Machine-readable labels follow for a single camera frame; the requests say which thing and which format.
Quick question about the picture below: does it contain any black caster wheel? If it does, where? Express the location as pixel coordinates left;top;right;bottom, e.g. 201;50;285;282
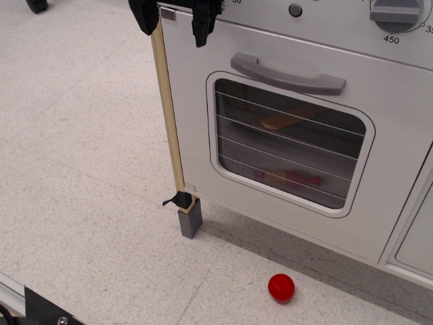
26;0;48;14

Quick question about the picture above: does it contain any black cable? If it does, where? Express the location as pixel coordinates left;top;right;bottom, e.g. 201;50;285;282
0;303;16;325

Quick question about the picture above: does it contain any grey oven door handle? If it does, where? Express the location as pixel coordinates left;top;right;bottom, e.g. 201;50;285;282
231;53;346;96

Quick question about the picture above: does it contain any wooden spatula inside oven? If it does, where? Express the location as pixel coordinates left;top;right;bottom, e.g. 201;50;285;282
260;104;329;131

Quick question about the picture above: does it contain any metal door hinge top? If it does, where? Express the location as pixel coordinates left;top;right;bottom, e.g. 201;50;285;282
160;7;177;21

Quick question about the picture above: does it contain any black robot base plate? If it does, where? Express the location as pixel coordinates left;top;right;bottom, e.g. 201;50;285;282
24;287;84;325

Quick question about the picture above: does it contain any white oven door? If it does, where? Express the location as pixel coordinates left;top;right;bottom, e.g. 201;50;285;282
157;3;433;265

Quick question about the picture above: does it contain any white toy kitchen cabinet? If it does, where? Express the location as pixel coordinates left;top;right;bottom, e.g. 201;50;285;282
150;0;433;291

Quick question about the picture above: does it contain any grey round oven knob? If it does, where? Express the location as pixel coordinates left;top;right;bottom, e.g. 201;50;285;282
369;0;424;33

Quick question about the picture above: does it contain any red toy ketchup bottle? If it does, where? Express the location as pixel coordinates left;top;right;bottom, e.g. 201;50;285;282
254;170;322;192

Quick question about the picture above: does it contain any small grey push button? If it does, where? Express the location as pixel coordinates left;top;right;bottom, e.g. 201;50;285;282
288;3;302;18

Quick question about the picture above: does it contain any black tape strip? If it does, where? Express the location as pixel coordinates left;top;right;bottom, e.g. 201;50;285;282
162;191;192;209

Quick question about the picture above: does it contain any aluminium frame rail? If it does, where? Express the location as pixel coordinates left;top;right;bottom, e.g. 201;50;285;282
0;272;26;316

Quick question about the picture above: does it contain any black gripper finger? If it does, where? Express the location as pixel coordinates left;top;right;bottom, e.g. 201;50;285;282
129;0;158;36
191;0;224;47

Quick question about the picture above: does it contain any red plastic ball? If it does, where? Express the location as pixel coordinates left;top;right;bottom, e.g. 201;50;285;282
268;274;296;303

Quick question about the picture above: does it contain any white cupboard door right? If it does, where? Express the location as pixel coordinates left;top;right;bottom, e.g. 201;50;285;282
394;176;432;279

